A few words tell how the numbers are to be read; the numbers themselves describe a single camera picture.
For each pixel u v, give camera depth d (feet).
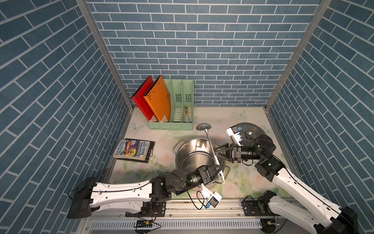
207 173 1.78
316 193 1.48
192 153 3.00
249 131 3.34
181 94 3.64
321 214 1.35
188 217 2.36
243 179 2.77
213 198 1.70
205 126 2.15
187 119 3.66
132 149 2.99
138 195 1.54
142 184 1.62
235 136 1.96
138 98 2.84
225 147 2.06
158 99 3.05
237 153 1.83
